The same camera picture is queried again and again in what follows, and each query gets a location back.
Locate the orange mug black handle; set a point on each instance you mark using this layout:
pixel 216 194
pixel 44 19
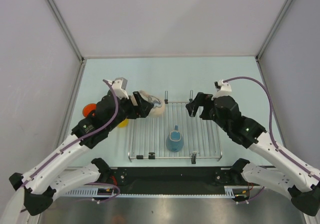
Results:
pixel 88 109

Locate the black front rack knob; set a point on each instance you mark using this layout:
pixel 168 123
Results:
pixel 151 156

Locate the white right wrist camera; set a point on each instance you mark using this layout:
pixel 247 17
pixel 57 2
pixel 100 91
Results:
pixel 222 86

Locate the black front rack hook clip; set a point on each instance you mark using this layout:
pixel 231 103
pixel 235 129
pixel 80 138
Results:
pixel 193 156

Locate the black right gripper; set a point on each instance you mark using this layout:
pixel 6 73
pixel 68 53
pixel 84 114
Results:
pixel 201 99

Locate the aluminium frame post right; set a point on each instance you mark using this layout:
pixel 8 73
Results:
pixel 274 28

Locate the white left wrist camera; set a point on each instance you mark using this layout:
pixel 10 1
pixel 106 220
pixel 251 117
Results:
pixel 119 87

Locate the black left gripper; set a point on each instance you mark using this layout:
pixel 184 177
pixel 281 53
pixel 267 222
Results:
pixel 141 109

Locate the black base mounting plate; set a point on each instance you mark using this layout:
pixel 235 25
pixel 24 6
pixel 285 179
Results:
pixel 173 180

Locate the blue mug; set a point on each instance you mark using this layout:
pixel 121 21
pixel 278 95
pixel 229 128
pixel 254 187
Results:
pixel 175 140

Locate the aluminium frame post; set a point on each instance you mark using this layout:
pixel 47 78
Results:
pixel 65 29
pixel 274 28

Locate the aluminium frame post left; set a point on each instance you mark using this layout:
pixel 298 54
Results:
pixel 65 29

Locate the dark green mug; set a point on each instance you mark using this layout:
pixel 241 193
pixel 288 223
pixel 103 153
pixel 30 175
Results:
pixel 109 93

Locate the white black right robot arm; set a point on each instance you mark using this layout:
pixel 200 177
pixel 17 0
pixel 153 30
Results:
pixel 294 178

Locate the metal wire dish rack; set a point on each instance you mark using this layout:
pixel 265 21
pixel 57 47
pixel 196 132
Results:
pixel 149 135

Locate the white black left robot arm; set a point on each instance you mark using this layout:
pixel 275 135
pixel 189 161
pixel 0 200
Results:
pixel 43 184

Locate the cream floral mug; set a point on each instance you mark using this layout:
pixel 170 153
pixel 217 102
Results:
pixel 158 104

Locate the yellow mug black handle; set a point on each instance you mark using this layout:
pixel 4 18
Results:
pixel 123 124

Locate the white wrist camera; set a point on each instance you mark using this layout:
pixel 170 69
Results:
pixel 222 86
pixel 119 87

